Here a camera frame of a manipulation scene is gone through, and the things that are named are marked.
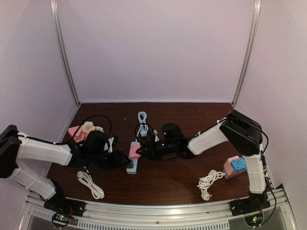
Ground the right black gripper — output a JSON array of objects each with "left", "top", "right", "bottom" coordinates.
[{"left": 136, "top": 138, "right": 177, "bottom": 161}]

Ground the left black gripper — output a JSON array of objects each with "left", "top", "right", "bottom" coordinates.
[{"left": 89, "top": 149, "right": 130, "bottom": 170}]

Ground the pink plug adapter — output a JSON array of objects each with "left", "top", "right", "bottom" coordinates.
[{"left": 129, "top": 144, "right": 141, "bottom": 159}]

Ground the light blue power strip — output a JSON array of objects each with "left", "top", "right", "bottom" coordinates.
[{"left": 126, "top": 141, "right": 139, "bottom": 175}]

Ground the white power strip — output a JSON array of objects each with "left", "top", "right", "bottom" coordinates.
[{"left": 95, "top": 126, "right": 104, "bottom": 133}]

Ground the black plug adapter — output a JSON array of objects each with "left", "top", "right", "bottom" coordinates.
[{"left": 126, "top": 160, "right": 134, "bottom": 170}]

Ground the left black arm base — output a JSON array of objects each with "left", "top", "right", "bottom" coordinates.
[{"left": 42, "top": 192, "right": 85, "bottom": 217}]

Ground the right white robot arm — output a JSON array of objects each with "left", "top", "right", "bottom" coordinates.
[{"left": 136, "top": 110, "right": 268, "bottom": 212}]

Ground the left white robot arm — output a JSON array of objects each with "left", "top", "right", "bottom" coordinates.
[{"left": 0, "top": 125, "right": 131, "bottom": 213}]

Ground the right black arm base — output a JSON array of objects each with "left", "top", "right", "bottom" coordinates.
[{"left": 229, "top": 192, "right": 271, "bottom": 216}]

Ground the beige cube socket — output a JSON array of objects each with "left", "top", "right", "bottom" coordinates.
[{"left": 82, "top": 121, "right": 96, "bottom": 137}]

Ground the light pink cube adapter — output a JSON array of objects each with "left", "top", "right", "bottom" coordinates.
[{"left": 223, "top": 156, "right": 239, "bottom": 176}]

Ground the purple power strip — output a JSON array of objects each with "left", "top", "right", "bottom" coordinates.
[{"left": 223, "top": 169, "right": 247, "bottom": 179}]

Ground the blue cube adapter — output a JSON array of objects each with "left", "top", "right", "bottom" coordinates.
[{"left": 231, "top": 158, "right": 247, "bottom": 173}]

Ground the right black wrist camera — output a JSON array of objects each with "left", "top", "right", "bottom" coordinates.
[{"left": 161, "top": 123, "right": 184, "bottom": 140}]

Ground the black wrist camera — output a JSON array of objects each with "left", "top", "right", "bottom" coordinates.
[
  {"left": 82, "top": 130, "right": 108, "bottom": 152},
  {"left": 161, "top": 123, "right": 184, "bottom": 140}
]

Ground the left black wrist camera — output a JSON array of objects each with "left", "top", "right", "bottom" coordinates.
[{"left": 82, "top": 130, "right": 108, "bottom": 152}]

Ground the light blue coiled cable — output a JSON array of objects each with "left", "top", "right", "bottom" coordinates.
[{"left": 137, "top": 111, "right": 151, "bottom": 138}]

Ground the white coiled power cable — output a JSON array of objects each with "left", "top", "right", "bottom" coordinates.
[{"left": 76, "top": 167, "right": 106, "bottom": 200}]

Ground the white coiled cable right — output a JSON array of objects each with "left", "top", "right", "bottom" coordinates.
[{"left": 197, "top": 169, "right": 225, "bottom": 201}]

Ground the aluminium front rail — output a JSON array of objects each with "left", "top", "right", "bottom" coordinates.
[{"left": 17, "top": 188, "right": 298, "bottom": 230}]

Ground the left aluminium frame post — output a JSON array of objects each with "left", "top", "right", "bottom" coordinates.
[{"left": 50, "top": 0, "right": 81, "bottom": 106}]

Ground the aluminium frame post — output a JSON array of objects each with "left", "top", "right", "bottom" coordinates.
[
  {"left": 50, "top": 0, "right": 81, "bottom": 106},
  {"left": 232, "top": 0, "right": 261, "bottom": 108}
]

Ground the right aluminium frame post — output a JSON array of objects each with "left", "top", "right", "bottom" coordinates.
[{"left": 232, "top": 0, "right": 261, "bottom": 108}]

